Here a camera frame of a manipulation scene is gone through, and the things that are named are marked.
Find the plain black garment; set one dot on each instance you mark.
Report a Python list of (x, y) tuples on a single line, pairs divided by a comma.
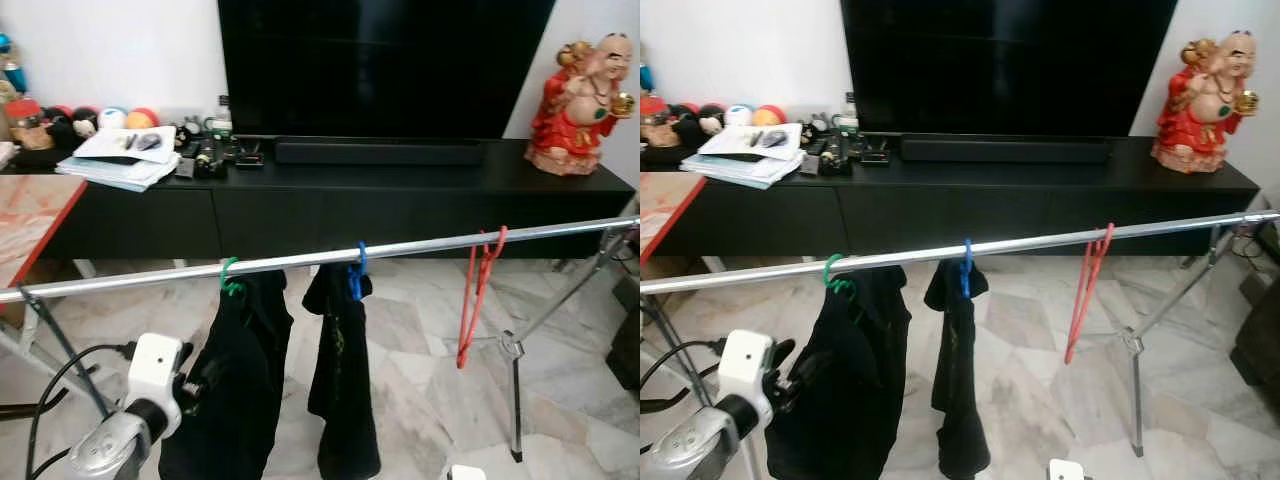
[(850, 390), (240, 390)]

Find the green plastic hanger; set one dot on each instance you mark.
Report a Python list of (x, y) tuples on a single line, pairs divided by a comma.
[(835, 278), (230, 282)]

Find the blue plastic hanger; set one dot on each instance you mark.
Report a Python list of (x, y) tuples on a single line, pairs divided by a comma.
[(966, 270), (357, 278)]

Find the red plastic hanger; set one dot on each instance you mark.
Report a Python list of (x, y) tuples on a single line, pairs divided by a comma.
[(478, 290), (1088, 290)]

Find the black printed T-shirt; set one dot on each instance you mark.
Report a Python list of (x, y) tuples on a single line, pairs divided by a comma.
[(958, 380), (345, 380)]

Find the marble table with red edge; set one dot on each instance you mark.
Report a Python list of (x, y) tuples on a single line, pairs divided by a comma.
[(30, 220), (665, 210)]

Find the stack of white papers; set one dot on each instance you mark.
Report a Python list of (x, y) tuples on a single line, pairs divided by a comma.
[(105, 168), (730, 163)]

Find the pile of small electronics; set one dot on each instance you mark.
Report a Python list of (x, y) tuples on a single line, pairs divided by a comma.
[(840, 145), (215, 150)]

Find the dark computer mouse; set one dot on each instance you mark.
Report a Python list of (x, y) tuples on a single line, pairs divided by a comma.
[(775, 138), (148, 142)]

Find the black TV console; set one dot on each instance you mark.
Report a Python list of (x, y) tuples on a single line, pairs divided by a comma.
[(350, 205), (980, 200)]

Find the orange ball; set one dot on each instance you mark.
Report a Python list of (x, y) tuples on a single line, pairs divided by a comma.
[(142, 117), (768, 114)]

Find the white and blue ball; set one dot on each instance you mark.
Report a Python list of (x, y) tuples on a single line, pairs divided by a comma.
[(738, 115), (112, 118)]

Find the black plush ball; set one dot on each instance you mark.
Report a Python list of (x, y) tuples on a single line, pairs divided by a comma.
[(85, 122), (711, 118), (60, 126), (688, 122)]

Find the silver metal clothes rack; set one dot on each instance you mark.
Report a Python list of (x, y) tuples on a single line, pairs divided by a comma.
[(1050, 241), (420, 247)]

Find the red-lidded jar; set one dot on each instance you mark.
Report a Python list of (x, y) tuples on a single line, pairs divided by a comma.
[(655, 120), (25, 120)]

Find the black soundbar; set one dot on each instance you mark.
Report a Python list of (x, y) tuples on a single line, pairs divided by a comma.
[(380, 152), (1005, 150)]

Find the gold and blue trophy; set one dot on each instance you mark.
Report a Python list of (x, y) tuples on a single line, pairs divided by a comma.
[(10, 65), (645, 75)]

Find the red laughing Buddha statue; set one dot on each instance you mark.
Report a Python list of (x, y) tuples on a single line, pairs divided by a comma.
[(1205, 105), (580, 110)]

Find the large black television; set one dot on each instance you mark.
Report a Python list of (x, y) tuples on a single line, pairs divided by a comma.
[(380, 60), (1000, 60)]

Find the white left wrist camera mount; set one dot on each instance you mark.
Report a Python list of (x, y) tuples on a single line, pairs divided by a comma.
[(158, 370), (750, 365)]

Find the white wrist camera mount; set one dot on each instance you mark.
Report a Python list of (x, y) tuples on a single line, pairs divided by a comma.
[(1063, 470), (750, 365), (465, 472), (158, 370)]

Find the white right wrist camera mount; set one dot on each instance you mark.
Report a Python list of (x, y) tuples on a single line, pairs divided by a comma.
[(1063, 470), (465, 472)]

